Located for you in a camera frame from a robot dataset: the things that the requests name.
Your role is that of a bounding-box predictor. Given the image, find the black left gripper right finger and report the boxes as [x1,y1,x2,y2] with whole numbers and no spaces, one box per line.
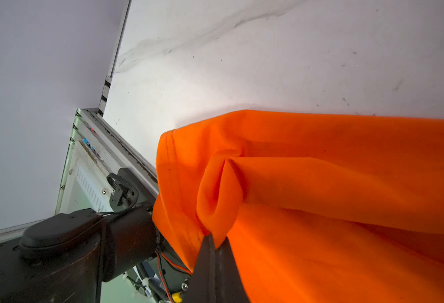
[216,238,250,303]

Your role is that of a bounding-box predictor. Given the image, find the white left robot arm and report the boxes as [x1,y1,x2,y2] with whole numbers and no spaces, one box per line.
[0,207,249,302]

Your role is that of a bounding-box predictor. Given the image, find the orange t-shirt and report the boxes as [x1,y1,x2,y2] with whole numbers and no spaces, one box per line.
[153,111,444,302]

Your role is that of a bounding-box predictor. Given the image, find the aluminium frame profile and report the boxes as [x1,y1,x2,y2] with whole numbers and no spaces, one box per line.
[97,0,132,117]

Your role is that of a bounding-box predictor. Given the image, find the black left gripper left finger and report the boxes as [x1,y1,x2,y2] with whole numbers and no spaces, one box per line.
[183,235,217,303]

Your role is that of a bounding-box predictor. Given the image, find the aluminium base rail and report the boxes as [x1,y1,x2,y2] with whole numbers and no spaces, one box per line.
[55,109,159,214]

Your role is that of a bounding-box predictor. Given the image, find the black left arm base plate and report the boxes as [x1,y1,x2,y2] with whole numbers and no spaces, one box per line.
[130,230,196,303]

